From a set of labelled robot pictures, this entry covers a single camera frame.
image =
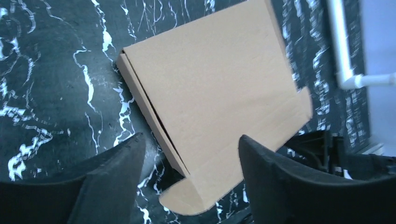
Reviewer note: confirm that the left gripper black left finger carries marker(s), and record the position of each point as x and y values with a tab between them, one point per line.
99	190

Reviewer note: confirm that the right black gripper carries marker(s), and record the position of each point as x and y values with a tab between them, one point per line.
325	152

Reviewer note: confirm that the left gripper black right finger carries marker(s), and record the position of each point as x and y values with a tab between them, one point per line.
283	191

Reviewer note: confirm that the brown cardboard box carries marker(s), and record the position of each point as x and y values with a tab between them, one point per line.
203	85

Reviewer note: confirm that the white PVC pipe frame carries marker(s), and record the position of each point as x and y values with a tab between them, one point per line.
346	78

